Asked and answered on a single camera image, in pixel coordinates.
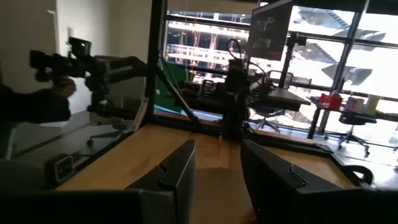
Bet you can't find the pink box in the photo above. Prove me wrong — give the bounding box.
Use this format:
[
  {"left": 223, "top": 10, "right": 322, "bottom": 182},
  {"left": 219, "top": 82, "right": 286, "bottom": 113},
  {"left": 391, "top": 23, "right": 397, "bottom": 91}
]
[{"left": 345, "top": 96, "right": 365, "bottom": 113}]

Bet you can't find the red box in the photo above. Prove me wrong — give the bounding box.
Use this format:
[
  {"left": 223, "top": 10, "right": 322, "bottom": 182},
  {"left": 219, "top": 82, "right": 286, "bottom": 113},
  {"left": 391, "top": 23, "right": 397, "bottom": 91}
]
[{"left": 318, "top": 92, "right": 343, "bottom": 110}]

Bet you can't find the pale green cylinder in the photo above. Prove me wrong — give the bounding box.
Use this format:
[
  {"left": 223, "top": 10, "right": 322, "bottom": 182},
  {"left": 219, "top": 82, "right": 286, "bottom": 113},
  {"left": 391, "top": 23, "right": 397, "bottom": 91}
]
[{"left": 365, "top": 94, "right": 381, "bottom": 116}]

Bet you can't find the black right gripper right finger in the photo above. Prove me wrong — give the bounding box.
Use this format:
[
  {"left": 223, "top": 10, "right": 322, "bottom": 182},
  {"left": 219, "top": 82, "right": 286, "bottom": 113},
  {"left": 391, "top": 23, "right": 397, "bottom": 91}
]
[{"left": 240, "top": 139, "right": 356, "bottom": 224}]

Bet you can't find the black aluminium table frame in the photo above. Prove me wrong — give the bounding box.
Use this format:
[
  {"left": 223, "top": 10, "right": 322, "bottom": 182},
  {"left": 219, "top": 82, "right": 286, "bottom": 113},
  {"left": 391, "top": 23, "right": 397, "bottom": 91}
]
[{"left": 74, "top": 0, "right": 376, "bottom": 187}]

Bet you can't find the person's forearm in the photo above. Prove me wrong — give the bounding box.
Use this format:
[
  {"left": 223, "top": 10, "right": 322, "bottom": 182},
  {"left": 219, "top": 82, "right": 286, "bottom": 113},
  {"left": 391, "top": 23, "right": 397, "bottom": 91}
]
[{"left": 0, "top": 85, "right": 72, "bottom": 124}]

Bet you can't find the grey table-level camera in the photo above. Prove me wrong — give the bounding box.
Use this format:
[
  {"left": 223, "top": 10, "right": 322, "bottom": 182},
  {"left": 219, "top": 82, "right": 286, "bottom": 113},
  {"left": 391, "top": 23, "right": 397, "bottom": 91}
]
[{"left": 44, "top": 153, "right": 76, "bottom": 184}]

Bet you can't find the black monitor with red screen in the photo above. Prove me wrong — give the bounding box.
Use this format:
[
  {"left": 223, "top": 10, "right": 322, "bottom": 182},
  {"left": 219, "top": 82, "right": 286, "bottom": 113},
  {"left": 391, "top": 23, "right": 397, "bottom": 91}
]
[{"left": 248, "top": 0, "right": 295, "bottom": 62}]

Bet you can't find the green panel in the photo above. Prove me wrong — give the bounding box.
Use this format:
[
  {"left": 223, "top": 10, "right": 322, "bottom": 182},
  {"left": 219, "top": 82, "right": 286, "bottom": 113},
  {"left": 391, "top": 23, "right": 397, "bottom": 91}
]
[{"left": 155, "top": 62, "right": 187, "bottom": 114}]

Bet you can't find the large window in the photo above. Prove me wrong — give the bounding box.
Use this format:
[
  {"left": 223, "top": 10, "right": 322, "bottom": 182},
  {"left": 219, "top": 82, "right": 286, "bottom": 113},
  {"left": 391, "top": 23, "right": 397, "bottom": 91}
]
[{"left": 164, "top": 2, "right": 398, "bottom": 147}]

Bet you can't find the black office chair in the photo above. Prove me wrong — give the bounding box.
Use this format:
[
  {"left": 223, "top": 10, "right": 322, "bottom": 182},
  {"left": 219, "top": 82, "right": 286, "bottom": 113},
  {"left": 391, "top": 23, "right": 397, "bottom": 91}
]
[
  {"left": 250, "top": 107, "right": 287, "bottom": 133},
  {"left": 337, "top": 111, "right": 379, "bottom": 156}
]

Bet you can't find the dark side table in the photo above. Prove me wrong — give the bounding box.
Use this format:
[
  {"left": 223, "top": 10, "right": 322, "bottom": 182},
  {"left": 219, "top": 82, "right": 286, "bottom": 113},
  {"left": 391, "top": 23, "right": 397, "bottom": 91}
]
[{"left": 307, "top": 99, "right": 398, "bottom": 141}]

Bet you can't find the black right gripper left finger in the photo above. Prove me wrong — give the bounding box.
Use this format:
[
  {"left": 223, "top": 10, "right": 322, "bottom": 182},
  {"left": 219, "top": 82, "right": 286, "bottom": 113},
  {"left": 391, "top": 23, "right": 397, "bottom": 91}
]
[{"left": 126, "top": 139, "right": 197, "bottom": 224}]

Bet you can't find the person's hand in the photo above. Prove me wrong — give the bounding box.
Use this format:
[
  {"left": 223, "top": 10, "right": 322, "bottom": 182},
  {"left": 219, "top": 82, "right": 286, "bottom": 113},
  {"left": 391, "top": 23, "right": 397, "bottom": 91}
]
[{"left": 51, "top": 77, "right": 78, "bottom": 99}]

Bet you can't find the black monitor stand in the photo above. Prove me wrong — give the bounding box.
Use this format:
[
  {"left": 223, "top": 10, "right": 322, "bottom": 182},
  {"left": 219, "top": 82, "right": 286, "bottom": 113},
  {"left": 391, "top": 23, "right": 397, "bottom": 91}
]
[{"left": 278, "top": 34, "right": 307, "bottom": 90}]

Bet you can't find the grey desk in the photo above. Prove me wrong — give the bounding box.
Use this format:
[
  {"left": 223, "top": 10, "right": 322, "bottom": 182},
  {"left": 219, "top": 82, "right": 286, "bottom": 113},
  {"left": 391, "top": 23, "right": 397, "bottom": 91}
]
[{"left": 248, "top": 86, "right": 312, "bottom": 113}]

